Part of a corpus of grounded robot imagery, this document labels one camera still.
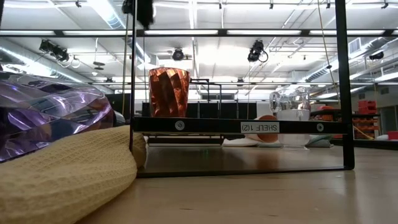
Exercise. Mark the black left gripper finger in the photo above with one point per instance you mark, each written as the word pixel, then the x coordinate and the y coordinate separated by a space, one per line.
pixel 146 12

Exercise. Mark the orange faceted plastic tumbler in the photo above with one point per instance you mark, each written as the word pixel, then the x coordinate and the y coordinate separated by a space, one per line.
pixel 169 93

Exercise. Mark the purple faceted plastic tumbler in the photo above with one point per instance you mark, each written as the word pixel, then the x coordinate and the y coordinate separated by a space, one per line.
pixel 46 115

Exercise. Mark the large clear glass mug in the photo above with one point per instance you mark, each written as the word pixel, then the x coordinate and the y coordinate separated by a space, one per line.
pixel 292 99

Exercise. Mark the small clear glass cup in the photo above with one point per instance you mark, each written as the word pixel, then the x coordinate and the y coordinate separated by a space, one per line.
pixel 293 141

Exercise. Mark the black ceiling spotlight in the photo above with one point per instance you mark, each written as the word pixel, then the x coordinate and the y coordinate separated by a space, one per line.
pixel 178 55
pixel 59 54
pixel 256 49
pixel 376 56

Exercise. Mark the black computer tower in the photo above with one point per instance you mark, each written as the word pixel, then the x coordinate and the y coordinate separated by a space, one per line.
pixel 122 105

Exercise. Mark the white cloth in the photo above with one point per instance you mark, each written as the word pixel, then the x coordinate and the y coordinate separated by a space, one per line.
pixel 236 142

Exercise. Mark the yellow waffle cloth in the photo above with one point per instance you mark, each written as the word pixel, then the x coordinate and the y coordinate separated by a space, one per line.
pixel 62 180

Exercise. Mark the light blue cloth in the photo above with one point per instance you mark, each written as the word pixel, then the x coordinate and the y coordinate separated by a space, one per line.
pixel 320 143

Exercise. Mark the red storage bins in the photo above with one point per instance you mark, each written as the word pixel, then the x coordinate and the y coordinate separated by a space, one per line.
pixel 367 107

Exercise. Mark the orange storage bins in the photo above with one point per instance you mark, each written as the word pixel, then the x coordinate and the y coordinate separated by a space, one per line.
pixel 365 123

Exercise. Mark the red box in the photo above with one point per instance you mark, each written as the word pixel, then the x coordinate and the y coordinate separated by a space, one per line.
pixel 393 135

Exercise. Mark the wooden shelf with black frame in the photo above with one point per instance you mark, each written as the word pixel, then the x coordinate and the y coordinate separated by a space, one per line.
pixel 217 126

